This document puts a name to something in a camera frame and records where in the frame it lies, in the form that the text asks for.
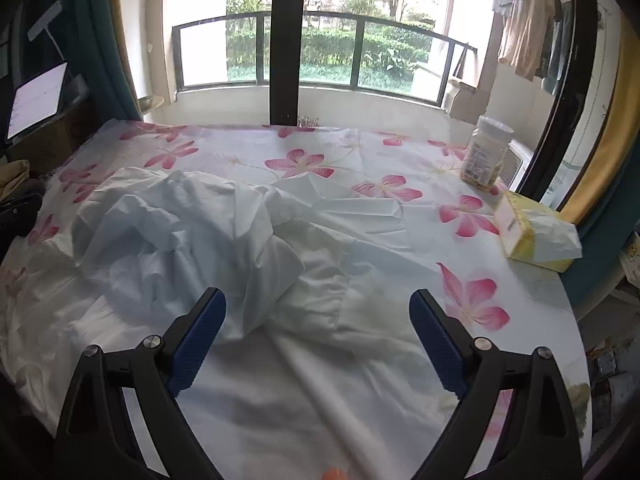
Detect hanging clothes on balcony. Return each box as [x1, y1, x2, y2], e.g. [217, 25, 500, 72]
[492, 0, 572, 96]

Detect floral pink white bedsheet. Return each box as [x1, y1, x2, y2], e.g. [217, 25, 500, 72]
[2, 120, 592, 453]

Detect tan jacket pile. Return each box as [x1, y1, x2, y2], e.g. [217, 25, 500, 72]
[0, 159, 30, 200]

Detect yellow curtain right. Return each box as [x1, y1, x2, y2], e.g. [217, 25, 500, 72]
[561, 0, 639, 226]

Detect black balcony railing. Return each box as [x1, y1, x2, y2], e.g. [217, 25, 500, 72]
[171, 11, 477, 106]

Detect white hooded sun jacket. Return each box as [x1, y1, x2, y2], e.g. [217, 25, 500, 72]
[1, 168, 444, 479]

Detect teal curtain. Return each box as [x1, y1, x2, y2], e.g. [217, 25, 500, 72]
[70, 0, 141, 120]

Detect white desk lamp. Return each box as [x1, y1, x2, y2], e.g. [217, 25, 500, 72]
[27, 0, 65, 61]

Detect brown cardboard box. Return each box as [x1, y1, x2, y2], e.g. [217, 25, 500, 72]
[6, 107, 100, 174]

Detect yellow tissue box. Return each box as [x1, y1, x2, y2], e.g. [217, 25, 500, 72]
[495, 192, 582, 273]

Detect person right hand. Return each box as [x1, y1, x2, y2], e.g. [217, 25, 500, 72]
[321, 468, 349, 480]

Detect clear plastic snack jar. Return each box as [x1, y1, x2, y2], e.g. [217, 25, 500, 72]
[460, 115, 514, 192]

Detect dried potted plant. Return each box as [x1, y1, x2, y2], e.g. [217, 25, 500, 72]
[297, 116, 319, 128]

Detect white air conditioner unit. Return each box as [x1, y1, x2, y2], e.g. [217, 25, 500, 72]
[499, 139, 534, 192]

